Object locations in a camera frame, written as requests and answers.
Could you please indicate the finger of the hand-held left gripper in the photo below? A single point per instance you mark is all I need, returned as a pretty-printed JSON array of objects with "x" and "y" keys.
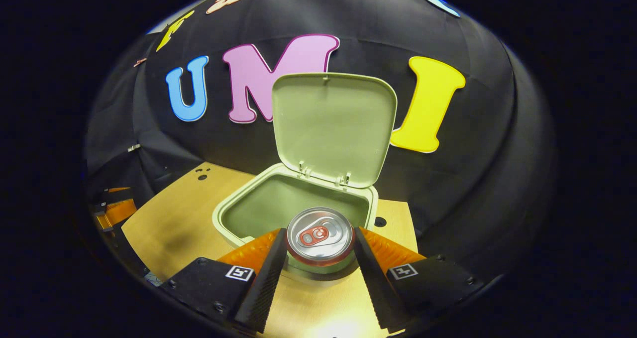
[
  {"x": 118, "y": 190},
  {"x": 119, "y": 213}
]

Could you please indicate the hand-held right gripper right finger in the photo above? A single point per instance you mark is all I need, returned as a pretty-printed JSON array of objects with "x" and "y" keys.
[{"x": 373, "y": 278}]

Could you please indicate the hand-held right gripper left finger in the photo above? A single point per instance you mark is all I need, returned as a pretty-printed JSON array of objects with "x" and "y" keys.
[{"x": 266, "y": 278}]

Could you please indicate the red pop can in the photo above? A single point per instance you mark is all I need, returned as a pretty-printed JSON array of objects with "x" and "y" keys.
[{"x": 318, "y": 236}]

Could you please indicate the pale green garbage bin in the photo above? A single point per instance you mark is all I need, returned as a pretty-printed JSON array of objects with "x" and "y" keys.
[{"x": 333, "y": 129}]

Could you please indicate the wooden desktop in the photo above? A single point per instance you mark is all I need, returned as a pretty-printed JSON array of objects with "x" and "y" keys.
[{"x": 174, "y": 228}]

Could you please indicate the silver clip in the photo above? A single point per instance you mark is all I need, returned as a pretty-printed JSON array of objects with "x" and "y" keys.
[{"x": 133, "y": 148}]

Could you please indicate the copper clip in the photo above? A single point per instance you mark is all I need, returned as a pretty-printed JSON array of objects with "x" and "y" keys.
[{"x": 140, "y": 62}]

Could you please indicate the black backdrop cloth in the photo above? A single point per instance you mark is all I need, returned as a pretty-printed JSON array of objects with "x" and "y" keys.
[{"x": 473, "y": 178}]

